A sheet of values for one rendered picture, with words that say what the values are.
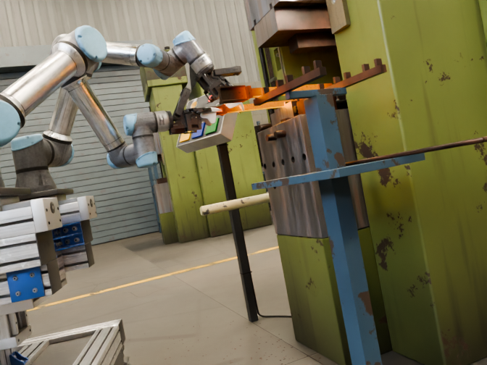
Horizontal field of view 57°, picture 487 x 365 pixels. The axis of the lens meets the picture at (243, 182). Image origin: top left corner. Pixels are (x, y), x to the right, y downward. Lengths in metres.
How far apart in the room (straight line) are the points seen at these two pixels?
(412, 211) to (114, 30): 9.29
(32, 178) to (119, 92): 8.12
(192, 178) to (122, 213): 3.28
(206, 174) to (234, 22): 5.39
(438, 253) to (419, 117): 0.44
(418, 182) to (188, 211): 5.30
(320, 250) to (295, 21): 0.90
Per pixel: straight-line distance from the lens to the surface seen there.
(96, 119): 1.66
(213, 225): 6.54
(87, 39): 1.52
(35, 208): 1.33
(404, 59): 1.57
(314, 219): 1.63
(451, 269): 1.62
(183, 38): 1.73
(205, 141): 2.21
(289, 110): 1.79
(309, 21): 1.92
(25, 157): 1.88
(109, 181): 9.59
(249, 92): 1.30
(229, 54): 10.81
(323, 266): 1.66
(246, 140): 6.71
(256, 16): 2.00
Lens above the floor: 0.72
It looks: level
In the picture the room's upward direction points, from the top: 10 degrees counter-clockwise
